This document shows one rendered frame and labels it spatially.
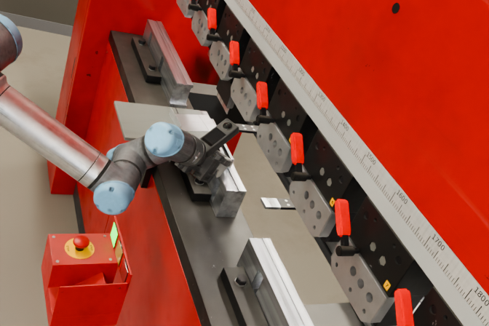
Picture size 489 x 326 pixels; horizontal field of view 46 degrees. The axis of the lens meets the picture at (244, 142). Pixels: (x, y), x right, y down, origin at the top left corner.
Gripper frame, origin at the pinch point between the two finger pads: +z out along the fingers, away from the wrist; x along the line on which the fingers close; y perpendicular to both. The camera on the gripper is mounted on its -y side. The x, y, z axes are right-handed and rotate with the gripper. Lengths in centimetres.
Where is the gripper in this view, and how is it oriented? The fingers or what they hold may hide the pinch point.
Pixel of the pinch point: (228, 159)
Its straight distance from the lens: 156.7
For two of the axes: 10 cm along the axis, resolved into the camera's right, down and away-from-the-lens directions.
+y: -5.8, 8.1, 0.5
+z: 3.7, 2.1, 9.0
